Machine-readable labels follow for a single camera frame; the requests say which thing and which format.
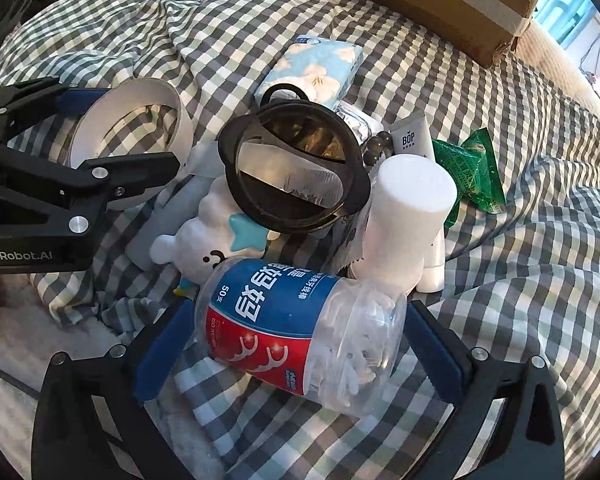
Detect white plush toy blue star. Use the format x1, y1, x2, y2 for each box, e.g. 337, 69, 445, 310
150, 140, 281, 301

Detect clear floss pick jar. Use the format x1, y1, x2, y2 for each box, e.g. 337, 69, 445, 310
194, 256, 408, 417

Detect white tape roll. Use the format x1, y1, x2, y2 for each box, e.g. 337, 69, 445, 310
62, 78, 192, 211

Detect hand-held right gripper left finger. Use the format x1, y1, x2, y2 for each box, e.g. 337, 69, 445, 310
32, 297, 196, 480

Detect blue window curtain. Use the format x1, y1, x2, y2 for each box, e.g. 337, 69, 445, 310
534, 0, 600, 47

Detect blue floral tissue pack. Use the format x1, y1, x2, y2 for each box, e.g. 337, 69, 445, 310
254, 35, 365, 111

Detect black round glass lid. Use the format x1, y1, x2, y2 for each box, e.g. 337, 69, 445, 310
217, 84, 373, 235

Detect green snack packet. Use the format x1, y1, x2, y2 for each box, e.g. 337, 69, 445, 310
460, 127, 492, 158
430, 139, 507, 228

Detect white toothpaste tube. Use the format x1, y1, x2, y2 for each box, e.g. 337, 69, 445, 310
390, 110, 447, 293

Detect silver foil blister pack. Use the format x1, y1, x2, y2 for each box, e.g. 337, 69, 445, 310
336, 100, 382, 143

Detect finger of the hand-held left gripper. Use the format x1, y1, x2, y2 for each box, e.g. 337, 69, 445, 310
0, 142, 179, 238
0, 77, 113, 161

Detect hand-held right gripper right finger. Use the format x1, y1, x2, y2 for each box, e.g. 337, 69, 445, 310
405, 300, 566, 480

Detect dark shiny beads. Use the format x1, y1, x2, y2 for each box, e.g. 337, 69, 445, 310
362, 130, 393, 166

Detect beige quilted cover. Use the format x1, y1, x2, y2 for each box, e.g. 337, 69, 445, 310
510, 19, 600, 128

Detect cardboard box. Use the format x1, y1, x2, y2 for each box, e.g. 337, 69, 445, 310
315, 0, 547, 68

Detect white plastic bottle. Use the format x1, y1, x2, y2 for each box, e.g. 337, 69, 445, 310
350, 154, 458, 293

